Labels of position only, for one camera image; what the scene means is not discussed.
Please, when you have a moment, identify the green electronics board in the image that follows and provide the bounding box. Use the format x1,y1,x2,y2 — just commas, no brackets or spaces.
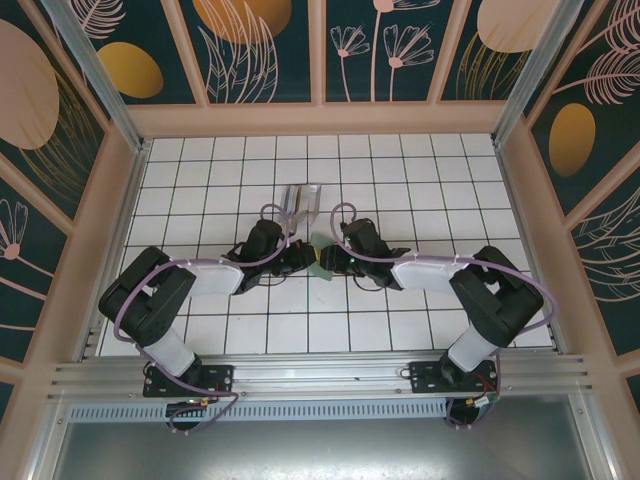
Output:
446,392,502,430

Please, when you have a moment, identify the slotted grey cable duct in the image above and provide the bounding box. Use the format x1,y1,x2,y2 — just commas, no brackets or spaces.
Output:
67,399,454,422

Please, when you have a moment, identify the left black mount plate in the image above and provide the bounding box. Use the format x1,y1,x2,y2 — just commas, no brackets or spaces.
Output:
143,364,236,399

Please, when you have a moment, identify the aluminium corner post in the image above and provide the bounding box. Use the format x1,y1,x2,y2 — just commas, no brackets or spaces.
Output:
491,0,600,147
39,0,152,154

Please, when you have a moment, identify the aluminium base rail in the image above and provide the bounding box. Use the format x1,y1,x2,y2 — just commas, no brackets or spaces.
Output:
47,353,595,403

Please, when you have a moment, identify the grey metal sheet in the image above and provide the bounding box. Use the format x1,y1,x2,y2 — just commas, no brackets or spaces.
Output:
49,419,601,480

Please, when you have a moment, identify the right black mount plate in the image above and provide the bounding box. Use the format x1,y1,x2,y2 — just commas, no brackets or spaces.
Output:
408,359,502,395

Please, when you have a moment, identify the clear acrylic card holder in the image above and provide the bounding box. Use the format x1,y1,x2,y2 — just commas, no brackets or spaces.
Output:
279,183,324,236

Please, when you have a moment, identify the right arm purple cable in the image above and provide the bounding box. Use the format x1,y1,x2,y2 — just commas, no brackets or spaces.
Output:
329,202,557,432

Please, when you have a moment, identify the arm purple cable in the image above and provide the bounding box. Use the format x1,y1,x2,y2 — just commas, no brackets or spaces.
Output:
329,202,557,432
113,202,294,437

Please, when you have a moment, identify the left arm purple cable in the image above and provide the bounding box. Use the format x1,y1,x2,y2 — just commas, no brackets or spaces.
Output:
113,202,294,437

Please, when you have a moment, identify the aluminium frame bar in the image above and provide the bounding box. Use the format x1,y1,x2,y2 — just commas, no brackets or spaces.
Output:
29,399,71,480
569,392,619,480

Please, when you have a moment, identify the black mount plate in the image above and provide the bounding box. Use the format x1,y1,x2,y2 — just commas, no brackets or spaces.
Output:
408,359,502,395
143,364,236,399

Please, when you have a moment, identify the aluminium side rail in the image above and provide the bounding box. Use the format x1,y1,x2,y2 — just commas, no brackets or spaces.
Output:
77,144,151,362
499,144,564,351

